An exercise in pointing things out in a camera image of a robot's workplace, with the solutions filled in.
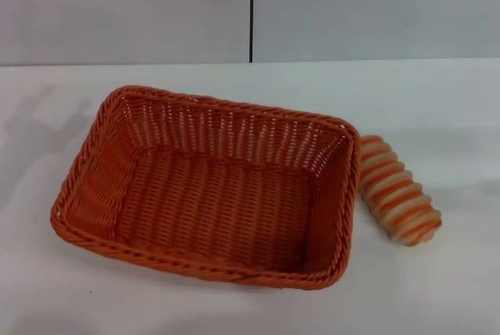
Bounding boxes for orange striped bread roll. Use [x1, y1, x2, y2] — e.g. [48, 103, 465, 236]
[359, 135, 444, 249]

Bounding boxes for orange woven plastic basket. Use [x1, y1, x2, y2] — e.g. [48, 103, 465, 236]
[49, 84, 362, 287]

